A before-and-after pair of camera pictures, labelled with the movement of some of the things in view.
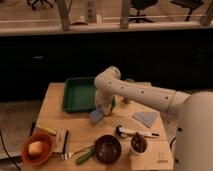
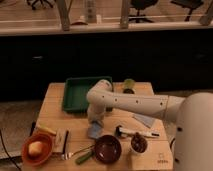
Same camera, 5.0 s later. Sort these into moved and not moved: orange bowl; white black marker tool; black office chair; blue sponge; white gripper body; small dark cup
Moved: blue sponge; white gripper body
Not moved: small dark cup; black office chair; white black marker tool; orange bowl
